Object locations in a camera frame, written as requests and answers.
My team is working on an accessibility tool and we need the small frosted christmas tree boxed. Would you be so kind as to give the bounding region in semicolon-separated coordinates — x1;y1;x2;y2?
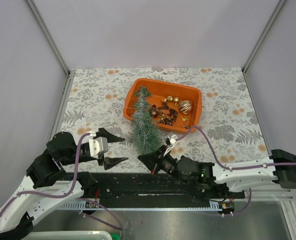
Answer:
131;86;163;155

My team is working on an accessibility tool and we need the gold flower ornament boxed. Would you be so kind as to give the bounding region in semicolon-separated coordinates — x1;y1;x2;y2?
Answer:
181;116;188;122

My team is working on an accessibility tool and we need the orange plastic tray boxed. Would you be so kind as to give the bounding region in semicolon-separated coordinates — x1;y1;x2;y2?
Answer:
123;78;203;134

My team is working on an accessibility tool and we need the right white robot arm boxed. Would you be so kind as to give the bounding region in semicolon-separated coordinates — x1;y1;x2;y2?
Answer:
138;146;296;193

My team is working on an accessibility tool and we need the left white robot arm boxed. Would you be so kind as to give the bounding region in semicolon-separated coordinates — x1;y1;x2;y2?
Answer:
0;128;126;240

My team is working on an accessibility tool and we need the floral patterned table mat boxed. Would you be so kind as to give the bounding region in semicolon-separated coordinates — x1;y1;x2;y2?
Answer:
58;67;268;173

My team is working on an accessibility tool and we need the brown ribbon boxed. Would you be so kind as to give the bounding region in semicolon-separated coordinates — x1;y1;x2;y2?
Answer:
149;98;179;126

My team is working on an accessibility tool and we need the large gold striped bauble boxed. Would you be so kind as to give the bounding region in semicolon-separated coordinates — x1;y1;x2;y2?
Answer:
179;100;193;115

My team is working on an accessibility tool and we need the small gold bauble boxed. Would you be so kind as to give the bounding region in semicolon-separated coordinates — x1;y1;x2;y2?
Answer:
166;95;173;102
172;97;180;105

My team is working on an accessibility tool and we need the green object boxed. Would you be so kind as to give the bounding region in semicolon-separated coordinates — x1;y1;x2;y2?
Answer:
111;233;121;240

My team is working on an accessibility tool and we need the white plastic bin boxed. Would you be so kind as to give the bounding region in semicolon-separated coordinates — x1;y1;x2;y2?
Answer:
23;230;113;240

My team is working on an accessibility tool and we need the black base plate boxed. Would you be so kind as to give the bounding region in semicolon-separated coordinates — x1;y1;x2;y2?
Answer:
77;172;245;211

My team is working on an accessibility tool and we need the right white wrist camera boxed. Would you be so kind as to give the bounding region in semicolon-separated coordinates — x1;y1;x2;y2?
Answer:
163;132;178;156

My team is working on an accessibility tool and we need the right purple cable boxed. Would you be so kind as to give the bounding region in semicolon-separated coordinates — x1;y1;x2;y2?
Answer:
175;125;296;217

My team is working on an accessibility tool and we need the purple cable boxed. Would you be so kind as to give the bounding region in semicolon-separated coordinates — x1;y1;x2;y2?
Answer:
175;125;296;217
0;132;125;238

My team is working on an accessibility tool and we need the white slotted cable duct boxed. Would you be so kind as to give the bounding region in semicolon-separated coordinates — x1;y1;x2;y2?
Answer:
59;200;99;211

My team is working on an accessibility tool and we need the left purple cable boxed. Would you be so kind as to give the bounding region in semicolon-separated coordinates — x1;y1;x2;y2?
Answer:
0;132;125;238

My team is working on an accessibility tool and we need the aluminium frame rail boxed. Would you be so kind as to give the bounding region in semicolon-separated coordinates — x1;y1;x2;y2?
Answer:
25;0;71;76

